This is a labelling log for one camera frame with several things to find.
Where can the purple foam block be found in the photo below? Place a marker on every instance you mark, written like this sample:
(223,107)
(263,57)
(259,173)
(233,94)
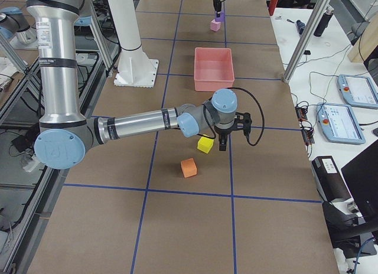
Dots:
(219,16)

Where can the yellow foam block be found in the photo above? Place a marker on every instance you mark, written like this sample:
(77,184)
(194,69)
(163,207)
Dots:
(205,144)

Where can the light pink foam block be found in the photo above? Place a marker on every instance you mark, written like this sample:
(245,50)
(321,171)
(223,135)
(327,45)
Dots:
(215,25)

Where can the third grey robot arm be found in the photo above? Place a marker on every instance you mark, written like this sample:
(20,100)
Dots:
(14,23)

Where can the pink plastic bin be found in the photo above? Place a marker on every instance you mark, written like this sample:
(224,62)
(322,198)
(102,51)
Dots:
(213,69)

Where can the orange foam block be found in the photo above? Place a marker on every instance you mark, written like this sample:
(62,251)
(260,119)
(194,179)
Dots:
(188,167)

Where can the red cylinder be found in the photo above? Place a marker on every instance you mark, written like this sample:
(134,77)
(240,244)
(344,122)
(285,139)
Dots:
(272,6)

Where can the black water bottle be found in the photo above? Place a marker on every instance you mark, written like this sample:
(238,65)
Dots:
(323,23)

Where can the near teach pendant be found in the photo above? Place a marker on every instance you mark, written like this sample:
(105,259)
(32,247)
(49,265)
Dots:
(339,124)

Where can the teach pendant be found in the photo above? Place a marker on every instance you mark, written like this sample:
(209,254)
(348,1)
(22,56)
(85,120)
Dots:
(339,124)
(358,91)

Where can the black box with label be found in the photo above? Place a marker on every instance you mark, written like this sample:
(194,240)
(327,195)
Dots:
(328,179)

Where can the black monitor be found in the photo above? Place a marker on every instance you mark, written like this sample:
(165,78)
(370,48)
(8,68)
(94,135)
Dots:
(360,175)

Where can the far teach pendant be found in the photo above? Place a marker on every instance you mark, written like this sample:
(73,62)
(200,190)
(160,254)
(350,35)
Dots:
(358,91)

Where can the white power adapter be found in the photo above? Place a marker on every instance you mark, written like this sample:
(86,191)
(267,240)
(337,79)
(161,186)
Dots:
(31,164)

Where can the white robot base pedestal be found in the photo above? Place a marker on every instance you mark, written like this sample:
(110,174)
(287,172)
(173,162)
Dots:
(135,69)

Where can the aluminium frame post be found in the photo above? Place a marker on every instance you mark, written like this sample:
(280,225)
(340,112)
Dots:
(309,29)

